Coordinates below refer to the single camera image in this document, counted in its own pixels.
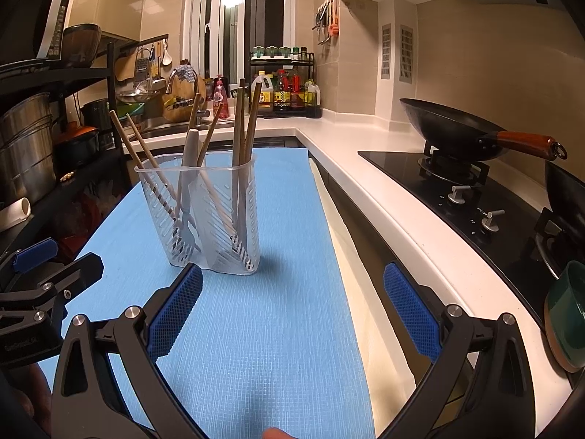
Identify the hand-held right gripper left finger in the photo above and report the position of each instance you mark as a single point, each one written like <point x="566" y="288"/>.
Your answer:
<point x="176" y="311"/>

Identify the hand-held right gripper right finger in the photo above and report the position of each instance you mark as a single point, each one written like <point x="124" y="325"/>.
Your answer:
<point x="411" y="311"/>

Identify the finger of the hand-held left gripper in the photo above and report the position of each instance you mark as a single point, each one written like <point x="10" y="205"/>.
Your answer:
<point x="34" y="255"/>
<point x="82" y="272"/>

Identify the clear plastic utensil holder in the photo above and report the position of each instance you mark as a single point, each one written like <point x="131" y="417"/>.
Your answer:
<point x="215" y="260"/>

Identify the person's right hand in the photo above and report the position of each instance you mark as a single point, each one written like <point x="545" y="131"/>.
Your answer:
<point x="278" y="434"/>

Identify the white paper roll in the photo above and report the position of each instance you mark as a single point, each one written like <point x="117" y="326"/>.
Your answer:
<point x="16" y="215"/>

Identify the red plastic bag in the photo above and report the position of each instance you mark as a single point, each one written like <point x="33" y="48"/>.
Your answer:
<point x="89" y="219"/>

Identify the dark kitchen base cabinet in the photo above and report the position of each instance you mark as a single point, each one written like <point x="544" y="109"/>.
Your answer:
<point x="388" y="247"/>

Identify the large stainless steel stockpot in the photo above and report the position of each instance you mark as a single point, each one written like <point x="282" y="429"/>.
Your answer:
<point x="23" y="155"/>

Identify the blue woven table cloth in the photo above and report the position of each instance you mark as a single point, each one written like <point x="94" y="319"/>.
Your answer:
<point x="283" y="260"/>

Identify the pot with orange lid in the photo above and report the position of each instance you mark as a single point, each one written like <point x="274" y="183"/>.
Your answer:
<point x="77" y="144"/>

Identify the metal stove knob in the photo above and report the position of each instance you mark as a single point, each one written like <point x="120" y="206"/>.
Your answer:
<point x="491" y="222"/>
<point x="457" y="195"/>

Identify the black glass gas cooktop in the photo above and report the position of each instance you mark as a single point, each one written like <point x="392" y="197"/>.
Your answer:
<point x="393" y="160"/>

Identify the black burner grate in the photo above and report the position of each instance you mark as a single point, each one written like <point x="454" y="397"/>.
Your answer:
<point x="475" y="169"/>
<point x="546" y="238"/>

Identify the black cooking pot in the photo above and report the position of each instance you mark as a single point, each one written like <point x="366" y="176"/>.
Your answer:
<point x="97" y="114"/>

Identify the green bowl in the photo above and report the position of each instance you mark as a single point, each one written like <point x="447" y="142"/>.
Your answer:
<point x="566" y="320"/>

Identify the steel sink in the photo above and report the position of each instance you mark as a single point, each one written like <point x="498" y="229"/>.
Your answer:
<point x="155" y="131"/>

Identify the green plastic basin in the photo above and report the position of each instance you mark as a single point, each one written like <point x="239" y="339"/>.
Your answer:
<point x="135" y="110"/>

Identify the black metal shelf rack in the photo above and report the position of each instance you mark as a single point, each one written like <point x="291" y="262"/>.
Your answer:
<point x="111" y="100"/>

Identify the patterned wooden cutting board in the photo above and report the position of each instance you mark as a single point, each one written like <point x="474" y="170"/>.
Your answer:
<point x="180" y="107"/>

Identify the metal box grater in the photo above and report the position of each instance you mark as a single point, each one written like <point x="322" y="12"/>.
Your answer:
<point x="142" y="73"/>

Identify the metal kitchen faucet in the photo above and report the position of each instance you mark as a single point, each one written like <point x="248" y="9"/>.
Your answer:
<point x="170" y="83"/>

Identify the round metal bowl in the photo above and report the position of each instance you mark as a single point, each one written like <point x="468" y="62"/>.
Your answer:
<point x="81" y="45"/>

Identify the red dish soap bottle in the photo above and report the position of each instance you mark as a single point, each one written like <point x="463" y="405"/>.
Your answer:
<point x="219" y="91"/>

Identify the white hanging ladle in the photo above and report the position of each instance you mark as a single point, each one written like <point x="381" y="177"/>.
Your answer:
<point x="167" y="57"/>

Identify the oil bottle with yellow label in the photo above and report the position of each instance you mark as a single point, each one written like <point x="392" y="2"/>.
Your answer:
<point x="266" y="96"/>

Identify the white-faced microwave oven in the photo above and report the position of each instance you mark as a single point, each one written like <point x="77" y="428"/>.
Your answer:
<point x="55" y="23"/>

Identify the pale bottle with green contents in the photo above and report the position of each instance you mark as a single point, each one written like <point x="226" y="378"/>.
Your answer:
<point x="312" y="97"/>

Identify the dark sauce bottle red cap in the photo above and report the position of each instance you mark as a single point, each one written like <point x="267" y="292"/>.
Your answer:
<point x="281" y="96"/>

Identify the black spice rack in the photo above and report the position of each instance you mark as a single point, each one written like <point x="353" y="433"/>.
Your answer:
<point x="315" y="61"/>

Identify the row of spice jars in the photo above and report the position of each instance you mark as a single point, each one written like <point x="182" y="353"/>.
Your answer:
<point x="279" y="52"/>

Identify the window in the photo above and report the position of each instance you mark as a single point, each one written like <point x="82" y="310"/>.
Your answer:
<point x="228" y="32"/>

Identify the hanging kitchen scissors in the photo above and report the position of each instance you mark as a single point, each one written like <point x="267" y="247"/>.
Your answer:
<point x="322" y="23"/>

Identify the grey wall vent panel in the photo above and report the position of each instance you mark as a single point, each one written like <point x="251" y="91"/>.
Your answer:
<point x="407" y="55"/>
<point x="386" y="50"/>

